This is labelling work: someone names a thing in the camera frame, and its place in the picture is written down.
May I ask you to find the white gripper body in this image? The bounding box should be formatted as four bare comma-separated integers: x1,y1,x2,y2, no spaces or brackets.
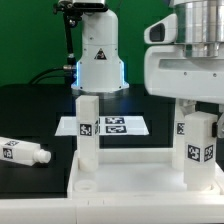
144,45,224,104

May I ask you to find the white desk top tray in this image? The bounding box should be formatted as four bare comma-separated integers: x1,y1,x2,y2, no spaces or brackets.
67,148,224,198

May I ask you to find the white front fence bar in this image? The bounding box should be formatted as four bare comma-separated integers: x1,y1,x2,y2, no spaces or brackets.
0,194,224,224

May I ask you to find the black cable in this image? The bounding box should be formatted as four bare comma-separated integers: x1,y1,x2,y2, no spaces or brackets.
29,65,78,85

